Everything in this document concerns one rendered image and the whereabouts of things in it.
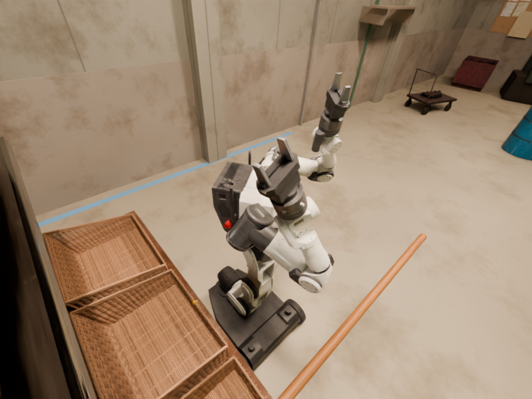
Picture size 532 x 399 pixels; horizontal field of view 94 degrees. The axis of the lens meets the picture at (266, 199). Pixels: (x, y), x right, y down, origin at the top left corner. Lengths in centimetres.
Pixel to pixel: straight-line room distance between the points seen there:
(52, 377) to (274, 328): 146
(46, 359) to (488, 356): 264
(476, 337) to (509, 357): 21
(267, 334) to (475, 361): 155
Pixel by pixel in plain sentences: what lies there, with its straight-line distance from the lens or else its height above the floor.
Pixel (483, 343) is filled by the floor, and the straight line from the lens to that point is 279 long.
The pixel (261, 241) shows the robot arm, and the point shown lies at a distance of 85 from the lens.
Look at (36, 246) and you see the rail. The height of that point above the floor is 143.
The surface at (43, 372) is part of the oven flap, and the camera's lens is 75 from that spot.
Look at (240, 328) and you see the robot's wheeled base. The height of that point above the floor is 17.
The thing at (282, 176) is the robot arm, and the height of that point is 170.
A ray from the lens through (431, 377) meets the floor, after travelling 243.
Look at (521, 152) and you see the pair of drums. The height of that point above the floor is 10.
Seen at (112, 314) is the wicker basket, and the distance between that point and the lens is 163.
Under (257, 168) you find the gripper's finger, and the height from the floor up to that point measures 173.
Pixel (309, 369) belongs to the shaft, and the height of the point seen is 121.
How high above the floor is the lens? 201
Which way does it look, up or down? 41 degrees down
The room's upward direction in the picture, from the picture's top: 4 degrees clockwise
